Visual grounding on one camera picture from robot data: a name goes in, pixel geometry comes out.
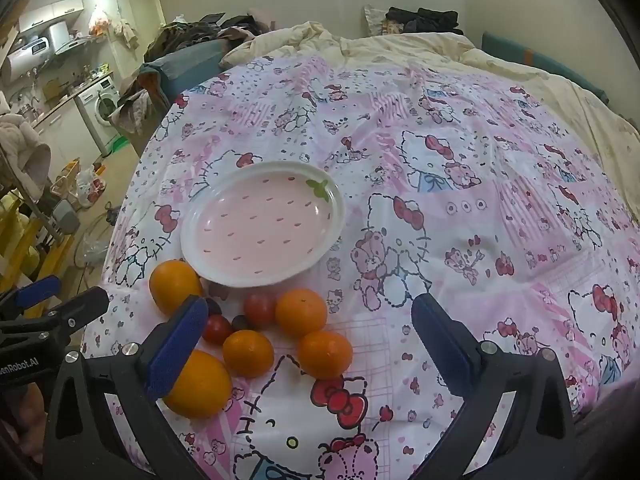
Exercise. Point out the pile of clothes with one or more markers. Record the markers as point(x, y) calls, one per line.
point(200, 30)

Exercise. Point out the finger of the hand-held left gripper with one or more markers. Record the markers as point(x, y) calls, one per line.
point(37, 291)
point(80, 305)

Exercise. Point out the teal bed frame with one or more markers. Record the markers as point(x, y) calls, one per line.
point(190, 66)

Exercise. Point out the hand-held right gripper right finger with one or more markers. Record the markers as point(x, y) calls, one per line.
point(445, 347)

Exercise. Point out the patterned pillow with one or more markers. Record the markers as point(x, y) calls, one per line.
point(372, 16)

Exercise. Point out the white wall cabinets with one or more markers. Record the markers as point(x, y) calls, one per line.
point(52, 11)

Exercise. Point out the hanging orange bag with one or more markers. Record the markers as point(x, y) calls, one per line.
point(100, 24)

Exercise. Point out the pink strawberry plate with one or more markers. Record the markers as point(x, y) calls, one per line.
point(262, 225)

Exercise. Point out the beige jacket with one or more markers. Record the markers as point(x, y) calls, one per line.
point(22, 150)

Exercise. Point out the person's left hand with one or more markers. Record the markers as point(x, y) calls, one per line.
point(32, 407)

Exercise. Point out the hanging beige cloth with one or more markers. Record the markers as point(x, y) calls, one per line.
point(125, 31)

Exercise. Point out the pink printed blanket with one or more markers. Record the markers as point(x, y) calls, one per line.
point(450, 110)

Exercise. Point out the dark folded clothes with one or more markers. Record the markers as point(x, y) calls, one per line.
point(425, 20)

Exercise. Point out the small red tomato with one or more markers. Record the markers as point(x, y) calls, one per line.
point(217, 330)

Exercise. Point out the white water heater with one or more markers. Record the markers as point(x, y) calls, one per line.
point(25, 57)

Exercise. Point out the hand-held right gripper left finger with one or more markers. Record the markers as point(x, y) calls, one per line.
point(177, 347)

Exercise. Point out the grey stool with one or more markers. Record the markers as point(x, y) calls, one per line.
point(65, 216)

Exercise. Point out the white plastic bag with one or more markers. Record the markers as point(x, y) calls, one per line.
point(90, 186)

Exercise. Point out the white washing machine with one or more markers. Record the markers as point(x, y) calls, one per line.
point(97, 110)

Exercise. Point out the large orange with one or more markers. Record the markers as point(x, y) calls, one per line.
point(205, 390)

